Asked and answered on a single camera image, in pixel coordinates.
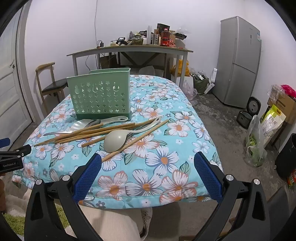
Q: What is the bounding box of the pale pink plastic bag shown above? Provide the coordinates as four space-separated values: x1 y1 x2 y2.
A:
183 81 198 100

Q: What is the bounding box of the white door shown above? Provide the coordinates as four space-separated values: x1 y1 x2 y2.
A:
0 7 33 142

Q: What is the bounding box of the dark carton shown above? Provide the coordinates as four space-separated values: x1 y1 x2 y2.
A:
156 23 171 33

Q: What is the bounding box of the yellow green rice bag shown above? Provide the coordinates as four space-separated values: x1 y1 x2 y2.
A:
259 104 287 149

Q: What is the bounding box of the green fluffy rug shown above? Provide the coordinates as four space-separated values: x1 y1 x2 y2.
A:
3 204 70 235

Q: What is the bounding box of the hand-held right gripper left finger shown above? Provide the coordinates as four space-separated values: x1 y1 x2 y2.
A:
24 153 104 241

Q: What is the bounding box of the grey wooden desk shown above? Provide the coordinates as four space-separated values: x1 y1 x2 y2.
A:
67 45 194 87

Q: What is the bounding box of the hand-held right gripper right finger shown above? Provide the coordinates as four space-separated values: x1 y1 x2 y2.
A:
194 152 271 241

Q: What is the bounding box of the white box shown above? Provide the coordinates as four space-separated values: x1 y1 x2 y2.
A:
203 68 218 95

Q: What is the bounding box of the black handheld device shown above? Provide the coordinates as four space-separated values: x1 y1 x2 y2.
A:
111 37 128 46

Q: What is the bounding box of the black rice cooker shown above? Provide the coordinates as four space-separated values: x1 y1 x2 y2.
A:
236 96 259 129

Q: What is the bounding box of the blue floral quilt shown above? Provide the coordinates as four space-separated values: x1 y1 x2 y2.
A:
11 74 223 210

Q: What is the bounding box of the red snack packet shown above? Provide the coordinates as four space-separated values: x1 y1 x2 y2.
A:
287 169 296 189

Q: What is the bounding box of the pale green plastic ladle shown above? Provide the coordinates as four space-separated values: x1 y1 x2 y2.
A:
104 117 162 153

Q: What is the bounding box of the wooden chair with black seat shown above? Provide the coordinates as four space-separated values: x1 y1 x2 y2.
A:
35 62 69 116

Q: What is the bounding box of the red label bottle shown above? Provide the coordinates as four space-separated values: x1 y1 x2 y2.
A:
160 28 171 46

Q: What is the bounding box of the pile of wooden chopsticks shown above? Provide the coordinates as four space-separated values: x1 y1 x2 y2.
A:
33 119 170 163

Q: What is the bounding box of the brown cardboard box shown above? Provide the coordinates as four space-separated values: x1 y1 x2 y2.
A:
267 93 296 124

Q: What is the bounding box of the white sack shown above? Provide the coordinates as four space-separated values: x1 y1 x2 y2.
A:
138 65 160 76

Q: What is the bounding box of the yellow plastic bag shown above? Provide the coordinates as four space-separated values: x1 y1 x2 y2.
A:
170 59 190 77

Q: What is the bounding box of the metal spoon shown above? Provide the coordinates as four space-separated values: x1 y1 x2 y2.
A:
43 119 101 136

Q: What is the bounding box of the person's leg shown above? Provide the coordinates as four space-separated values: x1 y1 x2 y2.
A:
79 204 142 241

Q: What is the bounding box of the clear plastic bag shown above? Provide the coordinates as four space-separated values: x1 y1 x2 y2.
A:
268 85 285 100

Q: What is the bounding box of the silver refrigerator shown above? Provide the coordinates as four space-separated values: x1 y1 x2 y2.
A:
211 16 262 109

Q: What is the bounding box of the person's grey shoe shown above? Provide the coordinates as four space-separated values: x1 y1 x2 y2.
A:
139 207 153 238

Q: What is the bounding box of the wall cable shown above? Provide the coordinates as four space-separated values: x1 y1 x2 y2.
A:
94 0 100 42

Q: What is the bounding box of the cream fuzzy cloth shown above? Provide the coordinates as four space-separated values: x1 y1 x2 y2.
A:
4 188 35 216

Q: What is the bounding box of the green perforated utensil holder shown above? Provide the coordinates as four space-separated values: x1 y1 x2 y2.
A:
67 68 133 122

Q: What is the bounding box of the plastic bag of vegetables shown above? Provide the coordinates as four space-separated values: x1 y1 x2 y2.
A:
245 115 267 167

